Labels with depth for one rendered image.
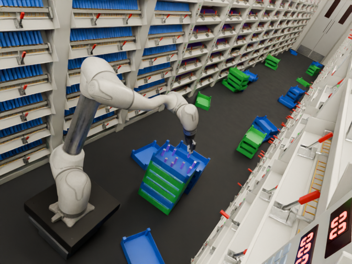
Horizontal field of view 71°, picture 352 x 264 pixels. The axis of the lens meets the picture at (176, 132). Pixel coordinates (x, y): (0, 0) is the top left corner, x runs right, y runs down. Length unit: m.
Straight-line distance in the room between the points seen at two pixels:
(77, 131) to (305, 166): 1.07
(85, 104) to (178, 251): 1.20
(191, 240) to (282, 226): 1.55
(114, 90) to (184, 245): 1.29
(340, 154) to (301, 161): 0.34
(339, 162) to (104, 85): 0.89
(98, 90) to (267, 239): 0.83
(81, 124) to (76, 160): 0.24
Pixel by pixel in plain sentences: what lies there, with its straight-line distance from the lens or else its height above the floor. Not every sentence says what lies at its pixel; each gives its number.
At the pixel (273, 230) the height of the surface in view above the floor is 1.32.
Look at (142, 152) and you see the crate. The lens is 2.39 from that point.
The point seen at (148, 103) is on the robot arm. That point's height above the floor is 0.99.
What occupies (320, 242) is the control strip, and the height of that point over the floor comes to 1.51.
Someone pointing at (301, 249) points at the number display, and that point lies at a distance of 0.23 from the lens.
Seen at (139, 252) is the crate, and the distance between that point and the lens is 1.84.
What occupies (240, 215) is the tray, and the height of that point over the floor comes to 0.94.
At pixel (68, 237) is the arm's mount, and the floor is 0.28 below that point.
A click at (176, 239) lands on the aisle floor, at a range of 1.96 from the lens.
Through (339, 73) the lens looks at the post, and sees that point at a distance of 1.54.
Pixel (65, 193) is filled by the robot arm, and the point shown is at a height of 0.49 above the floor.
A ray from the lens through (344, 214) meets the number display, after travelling 0.21.
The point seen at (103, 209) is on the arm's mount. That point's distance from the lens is 1.62.
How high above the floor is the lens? 1.64
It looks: 36 degrees down
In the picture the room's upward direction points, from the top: 23 degrees clockwise
